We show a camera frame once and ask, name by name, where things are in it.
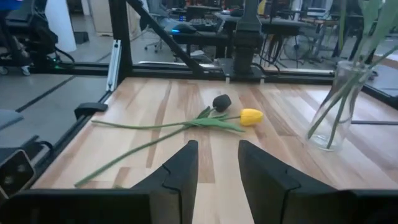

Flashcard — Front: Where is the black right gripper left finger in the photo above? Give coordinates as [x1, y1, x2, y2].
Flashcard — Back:
[132, 139, 199, 224]

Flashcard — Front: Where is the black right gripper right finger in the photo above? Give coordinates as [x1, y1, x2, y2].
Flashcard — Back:
[238, 139, 354, 224]

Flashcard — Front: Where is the black artificial tulip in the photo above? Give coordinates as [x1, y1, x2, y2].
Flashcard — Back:
[73, 93, 233, 188]

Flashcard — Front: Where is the clear glass vase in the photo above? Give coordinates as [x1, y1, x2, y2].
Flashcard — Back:
[306, 59, 374, 152]

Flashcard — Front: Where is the black table edge clamp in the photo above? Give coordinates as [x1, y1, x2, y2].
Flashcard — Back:
[73, 101, 109, 121]

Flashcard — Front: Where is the floor fan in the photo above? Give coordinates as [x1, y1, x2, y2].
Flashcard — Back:
[281, 33, 313, 62]

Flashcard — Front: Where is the black desk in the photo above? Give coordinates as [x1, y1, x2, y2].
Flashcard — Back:
[172, 12, 313, 60]

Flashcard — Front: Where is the black computer mouse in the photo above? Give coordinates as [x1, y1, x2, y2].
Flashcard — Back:
[169, 22, 198, 35]

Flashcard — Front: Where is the black keyboard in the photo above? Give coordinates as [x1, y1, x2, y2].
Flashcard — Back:
[188, 17, 224, 32]

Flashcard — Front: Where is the office chair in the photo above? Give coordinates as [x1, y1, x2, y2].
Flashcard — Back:
[139, 0, 184, 54]

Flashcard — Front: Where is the white pillar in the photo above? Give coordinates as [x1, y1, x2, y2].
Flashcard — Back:
[44, 0, 78, 53]

